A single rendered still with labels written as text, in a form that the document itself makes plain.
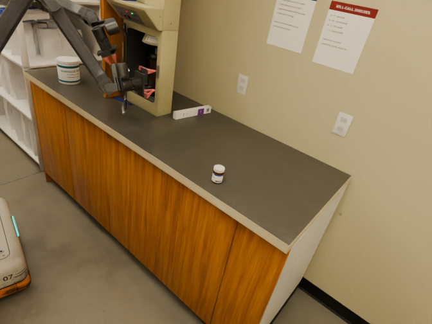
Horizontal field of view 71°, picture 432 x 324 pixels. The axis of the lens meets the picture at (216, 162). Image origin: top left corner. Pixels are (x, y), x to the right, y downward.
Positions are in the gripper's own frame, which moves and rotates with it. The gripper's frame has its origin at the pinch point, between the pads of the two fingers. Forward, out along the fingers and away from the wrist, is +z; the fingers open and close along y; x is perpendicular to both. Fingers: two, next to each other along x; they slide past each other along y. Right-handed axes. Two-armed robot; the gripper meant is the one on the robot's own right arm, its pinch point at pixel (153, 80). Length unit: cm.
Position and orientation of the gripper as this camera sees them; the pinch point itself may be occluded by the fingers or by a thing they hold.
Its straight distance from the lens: 157.2
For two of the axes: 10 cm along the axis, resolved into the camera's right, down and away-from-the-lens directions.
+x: -7.6, -4.4, 4.8
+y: 1.6, -8.4, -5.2
